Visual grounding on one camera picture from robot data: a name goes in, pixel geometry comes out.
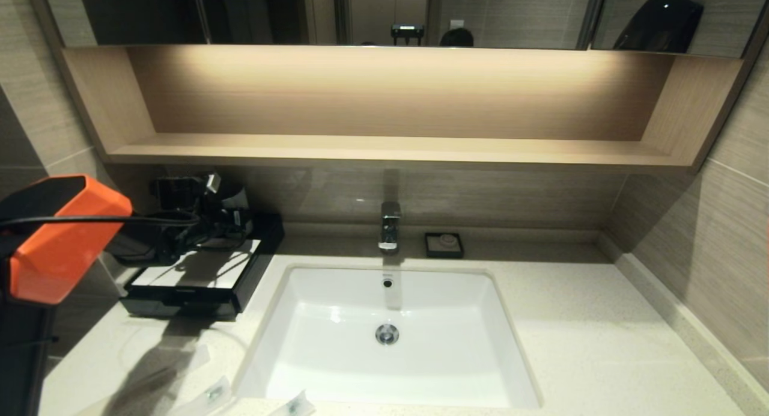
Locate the black soap dish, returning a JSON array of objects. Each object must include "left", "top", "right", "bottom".
[{"left": 424, "top": 233, "right": 464, "bottom": 260}]

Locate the chrome faucet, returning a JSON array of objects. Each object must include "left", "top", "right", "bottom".
[{"left": 378, "top": 201, "right": 403, "bottom": 253}]

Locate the glossy black dome object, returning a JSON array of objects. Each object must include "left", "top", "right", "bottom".
[{"left": 613, "top": 0, "right": 704, "bottom": 54}]

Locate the small clear toiletry packet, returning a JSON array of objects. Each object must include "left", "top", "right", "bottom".
[
  {"left": 267, "top": 389, "right": 317, "bottom": 416},
  {"left": 180, "top": 375, "right": 234, "bottom": 416}
]

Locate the light wooden wall shelf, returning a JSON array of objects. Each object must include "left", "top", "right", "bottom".
[{"left": 60, "top": 45, "right": 744, "bottom": 175}]

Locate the white sink basin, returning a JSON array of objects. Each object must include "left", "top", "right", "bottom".
[{"left": 234, "top": 265, "right": 541, "bottom": 409}]

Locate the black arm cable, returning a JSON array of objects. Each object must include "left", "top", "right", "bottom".
[{"left": 0, "top": 214, "right": 200, "bottom": 229}]

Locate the mirror cabinet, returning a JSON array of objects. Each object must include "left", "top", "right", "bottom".
[{"left": 30, "top": 0, "right": 769, "bottom": 58}]

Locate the grey plastic cup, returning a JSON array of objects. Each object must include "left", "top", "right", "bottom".
[{"left": 221, "top": 186, "right": 249, "bottom": 224}]

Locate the black amenity box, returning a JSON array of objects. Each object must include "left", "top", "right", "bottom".
[{"left": 119, "top": 214, "right": 287, "bottom": 320}]

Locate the black amenity box drawer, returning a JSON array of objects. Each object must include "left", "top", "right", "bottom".
[{"left": 119, "top": 287, "right": 240, "bottom": 320}]

